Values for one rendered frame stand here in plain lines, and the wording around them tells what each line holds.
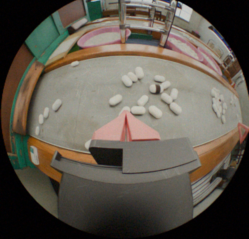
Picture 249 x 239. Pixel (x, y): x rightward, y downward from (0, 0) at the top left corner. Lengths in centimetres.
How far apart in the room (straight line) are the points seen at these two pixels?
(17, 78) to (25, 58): 9
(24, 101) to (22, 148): 19
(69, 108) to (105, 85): 12
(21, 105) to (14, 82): 12
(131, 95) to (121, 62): 12
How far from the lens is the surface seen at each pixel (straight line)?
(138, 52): 32
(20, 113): 38
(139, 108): 19
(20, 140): 44
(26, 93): 39
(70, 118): 25
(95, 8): 283
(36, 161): 35
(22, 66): 48
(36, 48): 52
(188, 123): 26
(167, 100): 22
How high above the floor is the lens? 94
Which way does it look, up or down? 76 degrees down
